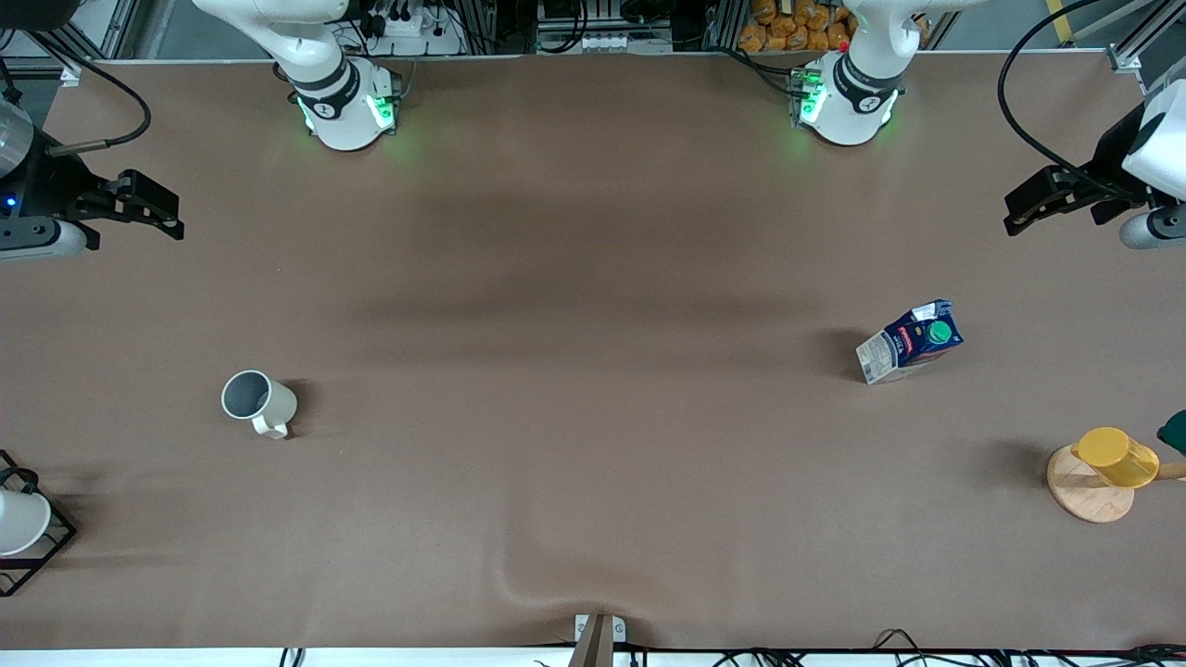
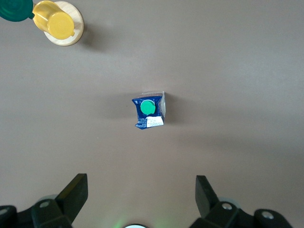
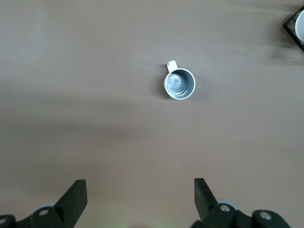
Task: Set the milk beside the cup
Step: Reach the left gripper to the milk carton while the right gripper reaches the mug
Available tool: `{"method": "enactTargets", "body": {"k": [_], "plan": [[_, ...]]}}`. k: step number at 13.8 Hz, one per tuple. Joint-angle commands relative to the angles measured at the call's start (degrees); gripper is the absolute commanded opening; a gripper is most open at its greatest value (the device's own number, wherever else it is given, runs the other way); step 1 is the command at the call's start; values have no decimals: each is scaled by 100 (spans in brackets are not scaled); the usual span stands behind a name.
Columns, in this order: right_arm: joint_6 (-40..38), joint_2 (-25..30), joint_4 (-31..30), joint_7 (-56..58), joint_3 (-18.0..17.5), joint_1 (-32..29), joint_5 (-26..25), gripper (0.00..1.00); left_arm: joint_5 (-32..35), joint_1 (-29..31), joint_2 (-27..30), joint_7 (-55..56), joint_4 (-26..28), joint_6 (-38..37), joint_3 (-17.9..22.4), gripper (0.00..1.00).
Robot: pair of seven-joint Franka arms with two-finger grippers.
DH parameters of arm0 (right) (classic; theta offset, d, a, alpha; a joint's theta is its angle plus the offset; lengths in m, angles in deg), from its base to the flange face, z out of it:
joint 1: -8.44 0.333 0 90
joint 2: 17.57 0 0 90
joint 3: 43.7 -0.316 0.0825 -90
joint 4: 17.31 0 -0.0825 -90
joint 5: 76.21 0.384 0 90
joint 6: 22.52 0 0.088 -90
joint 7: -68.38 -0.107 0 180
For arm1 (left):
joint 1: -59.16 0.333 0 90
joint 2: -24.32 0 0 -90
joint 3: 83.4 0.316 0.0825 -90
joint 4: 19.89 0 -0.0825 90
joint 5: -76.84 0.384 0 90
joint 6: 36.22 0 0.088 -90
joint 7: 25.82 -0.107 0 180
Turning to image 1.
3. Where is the blue milk carton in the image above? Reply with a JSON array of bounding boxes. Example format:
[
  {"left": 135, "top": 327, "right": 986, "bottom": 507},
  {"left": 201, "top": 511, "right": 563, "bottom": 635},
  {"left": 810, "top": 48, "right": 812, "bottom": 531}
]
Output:
[{"left": 855, "top": 298, "right": 965, "bottom": 386}]

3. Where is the cream ceramic mug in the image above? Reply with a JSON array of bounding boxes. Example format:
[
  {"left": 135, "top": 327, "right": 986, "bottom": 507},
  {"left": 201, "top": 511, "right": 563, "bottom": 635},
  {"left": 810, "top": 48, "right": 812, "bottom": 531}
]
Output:
[{"left": 221, "top": 370, "right": 299, "bottom": 441}]

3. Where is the yellow plastic cup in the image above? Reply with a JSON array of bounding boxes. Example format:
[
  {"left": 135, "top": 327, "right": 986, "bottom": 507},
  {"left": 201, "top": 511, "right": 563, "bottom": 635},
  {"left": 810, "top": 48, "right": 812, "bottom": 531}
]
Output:
[{"left": 1071, "top": 426, "right": 1162, "bottom": 490}]

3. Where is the white bowl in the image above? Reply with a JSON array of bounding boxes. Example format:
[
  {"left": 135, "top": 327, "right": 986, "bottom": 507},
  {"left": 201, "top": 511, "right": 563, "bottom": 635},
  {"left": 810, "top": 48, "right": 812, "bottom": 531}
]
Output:
[{"left": 0, "top": 488, "right": 53, "bottom": 558}]

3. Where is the black wire rack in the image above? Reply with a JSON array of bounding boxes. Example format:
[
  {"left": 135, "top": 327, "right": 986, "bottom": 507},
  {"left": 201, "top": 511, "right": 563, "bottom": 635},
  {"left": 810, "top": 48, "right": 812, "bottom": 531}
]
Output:
[{"left": 0, "top": 450, "right": 79, "bottom": 598}]

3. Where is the metal table edge bracket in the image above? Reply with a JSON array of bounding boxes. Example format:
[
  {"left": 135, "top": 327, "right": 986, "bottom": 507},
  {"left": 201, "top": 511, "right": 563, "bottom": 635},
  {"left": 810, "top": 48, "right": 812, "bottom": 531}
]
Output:
[{"left": 568, "top": 613, "right": 627, "bottom": 667}]

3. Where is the wooden mug stand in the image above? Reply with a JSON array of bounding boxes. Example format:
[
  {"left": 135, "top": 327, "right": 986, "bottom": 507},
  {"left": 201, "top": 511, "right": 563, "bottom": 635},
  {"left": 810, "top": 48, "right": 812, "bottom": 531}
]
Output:
[{"left": 1046, "top": 444, "right": 1186, "bottom": 525}]

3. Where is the white power strip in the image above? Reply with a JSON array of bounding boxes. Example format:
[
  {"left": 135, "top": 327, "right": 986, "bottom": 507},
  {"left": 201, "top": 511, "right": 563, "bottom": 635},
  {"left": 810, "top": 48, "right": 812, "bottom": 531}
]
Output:
[{"left": 363, "top": 0, "right": 466, "bottom": 57}]

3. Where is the orange snack packets pile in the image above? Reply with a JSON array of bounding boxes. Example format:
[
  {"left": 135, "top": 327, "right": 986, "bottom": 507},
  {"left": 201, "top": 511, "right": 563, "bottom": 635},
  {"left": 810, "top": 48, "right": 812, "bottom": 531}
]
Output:
[{"left": 738, "top": 0, "right": 855, "bottom": 54}]

